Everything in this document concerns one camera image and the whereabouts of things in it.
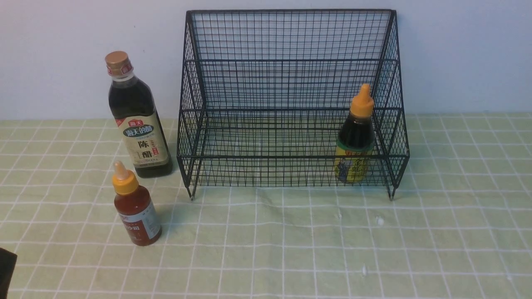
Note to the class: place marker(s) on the black wire mesh rack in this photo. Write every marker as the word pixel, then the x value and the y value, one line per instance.
pixel 264 94

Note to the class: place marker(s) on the dark oyster sauce bottle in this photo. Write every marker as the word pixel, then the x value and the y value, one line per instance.
pixel 356 139

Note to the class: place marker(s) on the tall dark vinegar bottle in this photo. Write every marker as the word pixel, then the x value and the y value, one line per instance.
pixel 132 105

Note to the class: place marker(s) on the red sauce bottle yellow cap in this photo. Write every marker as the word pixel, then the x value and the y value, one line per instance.
pixel 135 207

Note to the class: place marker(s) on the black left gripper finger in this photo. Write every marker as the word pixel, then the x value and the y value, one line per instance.
pixel 7 268

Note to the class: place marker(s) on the green checkered tablecloth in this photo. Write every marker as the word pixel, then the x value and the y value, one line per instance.
pixel 459 226

